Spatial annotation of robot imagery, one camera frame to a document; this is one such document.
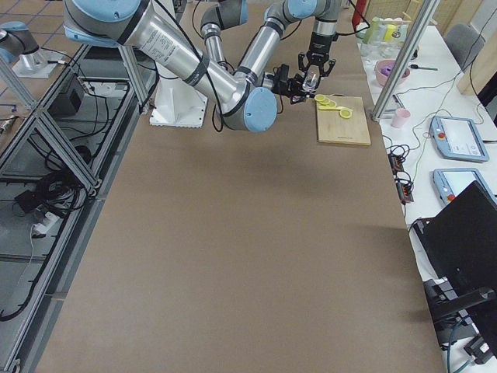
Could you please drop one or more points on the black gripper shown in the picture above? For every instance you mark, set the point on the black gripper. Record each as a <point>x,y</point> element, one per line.
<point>321,43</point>
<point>290,88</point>

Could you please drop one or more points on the small clear glass cup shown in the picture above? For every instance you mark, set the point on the small clear glass cup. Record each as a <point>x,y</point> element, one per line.
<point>310,83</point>

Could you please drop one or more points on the steel double jigger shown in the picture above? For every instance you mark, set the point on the steel double jigger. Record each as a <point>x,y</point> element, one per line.
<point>300,98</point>

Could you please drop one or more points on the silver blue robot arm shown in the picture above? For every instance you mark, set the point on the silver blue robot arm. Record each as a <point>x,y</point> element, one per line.
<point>242,102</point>
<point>227,14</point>

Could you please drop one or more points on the green tall cup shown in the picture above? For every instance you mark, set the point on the green tall cup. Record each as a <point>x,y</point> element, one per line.
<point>372,34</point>

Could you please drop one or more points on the yellow cup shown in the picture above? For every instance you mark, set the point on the yellow cup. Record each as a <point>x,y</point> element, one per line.
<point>390,29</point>

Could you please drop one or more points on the pink plastic cup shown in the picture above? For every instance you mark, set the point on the pink plastic cup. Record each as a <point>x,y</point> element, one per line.
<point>400,118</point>

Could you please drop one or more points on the yellow plastic knife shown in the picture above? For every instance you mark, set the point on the yellow plastic knife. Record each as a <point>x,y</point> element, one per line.
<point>338,108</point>

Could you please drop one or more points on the wooden cutting board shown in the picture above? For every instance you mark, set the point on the wooden cutting board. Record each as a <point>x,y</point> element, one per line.
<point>333,129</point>

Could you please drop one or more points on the lemon slice by knife blade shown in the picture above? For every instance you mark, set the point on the lemon slice by knife blade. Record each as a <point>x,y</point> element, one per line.
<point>345,114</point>

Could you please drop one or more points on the pink bowl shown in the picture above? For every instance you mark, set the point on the pink bowl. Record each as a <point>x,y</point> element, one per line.
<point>382,79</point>

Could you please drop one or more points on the purple cloth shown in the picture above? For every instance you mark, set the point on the purple cloth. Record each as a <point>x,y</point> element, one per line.
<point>386,70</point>

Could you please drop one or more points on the grey office chair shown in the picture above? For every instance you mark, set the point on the grey office chair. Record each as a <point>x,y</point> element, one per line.
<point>464,44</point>

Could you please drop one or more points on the far teach pendant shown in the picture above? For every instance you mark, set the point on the far teach pendant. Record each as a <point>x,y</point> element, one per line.
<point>458,139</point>

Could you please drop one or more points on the teach pendant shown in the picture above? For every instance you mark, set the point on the teach pendant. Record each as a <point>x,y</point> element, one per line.
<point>458,139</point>
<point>451,182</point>

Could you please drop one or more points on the near teach pendant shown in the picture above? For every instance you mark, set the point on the near teach pendant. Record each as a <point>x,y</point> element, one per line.
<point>451,182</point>

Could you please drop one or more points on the black laptop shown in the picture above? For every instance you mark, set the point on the black laptop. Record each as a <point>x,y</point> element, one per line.
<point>460,243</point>

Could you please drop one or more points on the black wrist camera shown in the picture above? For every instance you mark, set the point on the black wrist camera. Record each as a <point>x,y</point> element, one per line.
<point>282,74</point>

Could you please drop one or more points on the lemon slice near handle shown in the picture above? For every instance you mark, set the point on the lemon slice near handle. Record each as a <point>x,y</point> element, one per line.
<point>320,98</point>

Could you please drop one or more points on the white camera pole base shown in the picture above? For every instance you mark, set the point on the white camera pole base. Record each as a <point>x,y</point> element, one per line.
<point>177,104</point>

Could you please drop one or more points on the aluminium frame post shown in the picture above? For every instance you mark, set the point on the aluminium frame post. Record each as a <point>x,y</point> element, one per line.
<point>418,27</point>

